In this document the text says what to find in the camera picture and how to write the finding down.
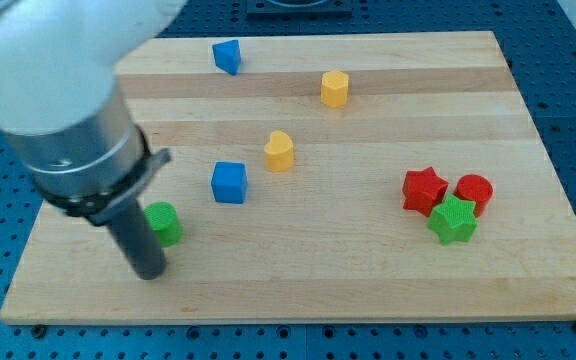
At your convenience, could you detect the green cylinder block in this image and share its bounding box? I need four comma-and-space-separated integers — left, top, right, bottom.
144, 202, 184, 247

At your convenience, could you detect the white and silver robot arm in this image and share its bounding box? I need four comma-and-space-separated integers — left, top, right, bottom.
0, 0, 185, 226

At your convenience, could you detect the red star block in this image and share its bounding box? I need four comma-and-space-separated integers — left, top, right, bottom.
402, 167, 449, 217

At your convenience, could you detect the green star block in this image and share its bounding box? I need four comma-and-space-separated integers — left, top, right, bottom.
427, 194, 479, 245

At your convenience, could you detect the yellow heart block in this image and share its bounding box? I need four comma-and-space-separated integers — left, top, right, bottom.
264, 130, 295, 172

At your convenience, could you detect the blue cube block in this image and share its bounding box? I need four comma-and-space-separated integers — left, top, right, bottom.
211, 162, 248, 204

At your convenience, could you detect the yellow hexagon block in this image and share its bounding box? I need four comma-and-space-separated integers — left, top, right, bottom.
320, 70, 350, 108

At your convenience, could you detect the wooden board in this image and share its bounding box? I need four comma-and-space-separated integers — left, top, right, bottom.
0, 31, 576, 325

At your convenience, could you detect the blue triangle block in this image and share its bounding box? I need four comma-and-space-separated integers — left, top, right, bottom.
212, 40, 241, 76

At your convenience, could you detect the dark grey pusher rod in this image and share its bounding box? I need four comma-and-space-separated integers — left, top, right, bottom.
106, 200, 167, 280

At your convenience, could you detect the red cylinder block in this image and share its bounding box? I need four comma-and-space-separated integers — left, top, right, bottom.
454, 174, 494, 218

